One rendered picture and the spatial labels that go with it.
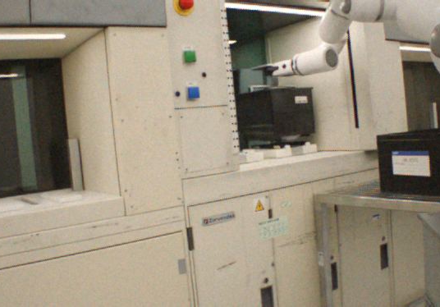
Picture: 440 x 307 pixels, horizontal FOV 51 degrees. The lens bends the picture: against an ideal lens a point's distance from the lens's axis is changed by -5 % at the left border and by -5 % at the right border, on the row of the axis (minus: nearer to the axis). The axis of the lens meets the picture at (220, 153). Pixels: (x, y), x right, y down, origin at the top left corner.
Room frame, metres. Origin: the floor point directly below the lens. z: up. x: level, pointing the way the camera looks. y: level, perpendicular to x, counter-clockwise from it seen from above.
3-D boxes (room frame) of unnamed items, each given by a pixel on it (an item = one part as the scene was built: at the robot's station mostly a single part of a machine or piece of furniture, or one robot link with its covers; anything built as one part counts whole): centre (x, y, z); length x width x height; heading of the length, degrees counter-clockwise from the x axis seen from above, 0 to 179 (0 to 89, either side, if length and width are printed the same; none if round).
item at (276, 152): (1.87, -0.23, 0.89); 0.22 x 0.21 x 0.04; 34
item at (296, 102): (1.87, -0.23, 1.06); 0.24 x 0.20 x 0.32; 124
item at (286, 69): (1.78, -0.29, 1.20); 0.11 x 0.10 x 0.07; 34
